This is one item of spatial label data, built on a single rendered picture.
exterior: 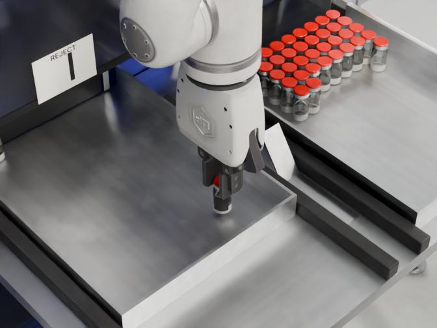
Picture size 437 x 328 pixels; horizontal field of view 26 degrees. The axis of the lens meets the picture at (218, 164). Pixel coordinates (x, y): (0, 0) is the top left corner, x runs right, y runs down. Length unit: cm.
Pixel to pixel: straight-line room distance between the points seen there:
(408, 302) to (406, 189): 104
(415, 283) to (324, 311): 121
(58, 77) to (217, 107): 23
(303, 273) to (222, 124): 20
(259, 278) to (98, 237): 20
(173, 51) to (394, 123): 48
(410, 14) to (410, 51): 170
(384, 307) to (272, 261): 112
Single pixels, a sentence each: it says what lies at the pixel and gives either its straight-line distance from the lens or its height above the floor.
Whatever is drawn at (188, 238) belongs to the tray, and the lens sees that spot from 110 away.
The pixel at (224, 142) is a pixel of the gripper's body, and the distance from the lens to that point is 100.
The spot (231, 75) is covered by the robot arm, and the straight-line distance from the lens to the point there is 95.
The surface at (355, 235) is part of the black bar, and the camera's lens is 109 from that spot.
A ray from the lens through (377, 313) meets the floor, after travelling 218.
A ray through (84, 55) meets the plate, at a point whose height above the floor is 103.
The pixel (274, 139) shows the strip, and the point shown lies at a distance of 116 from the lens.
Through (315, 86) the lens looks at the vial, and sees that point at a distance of 124.
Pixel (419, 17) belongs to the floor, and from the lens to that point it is 306.
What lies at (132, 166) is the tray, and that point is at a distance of 119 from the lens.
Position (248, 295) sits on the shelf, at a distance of 105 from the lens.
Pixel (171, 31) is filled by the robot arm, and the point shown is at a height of 121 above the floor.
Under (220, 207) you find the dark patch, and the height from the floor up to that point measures 90.
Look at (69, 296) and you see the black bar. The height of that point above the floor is 90.
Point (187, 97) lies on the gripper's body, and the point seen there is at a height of 106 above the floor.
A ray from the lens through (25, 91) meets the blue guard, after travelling 111.
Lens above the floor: 170
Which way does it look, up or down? 43 degrees down
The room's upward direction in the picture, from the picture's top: straight up
